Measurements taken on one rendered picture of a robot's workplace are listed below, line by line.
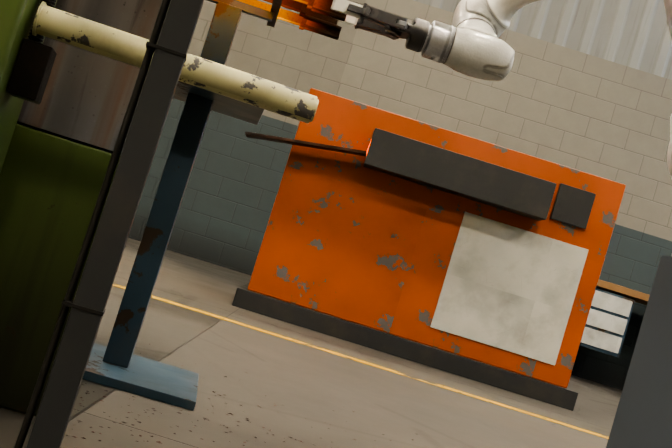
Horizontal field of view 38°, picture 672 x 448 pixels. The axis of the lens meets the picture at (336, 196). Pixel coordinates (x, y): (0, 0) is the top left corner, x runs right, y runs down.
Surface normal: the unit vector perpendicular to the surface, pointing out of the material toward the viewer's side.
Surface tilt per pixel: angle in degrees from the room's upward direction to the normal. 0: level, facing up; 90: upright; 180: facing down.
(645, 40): 90
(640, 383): 90
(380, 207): 90
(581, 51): 90
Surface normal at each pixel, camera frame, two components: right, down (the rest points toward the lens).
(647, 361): -0.89, -0.30
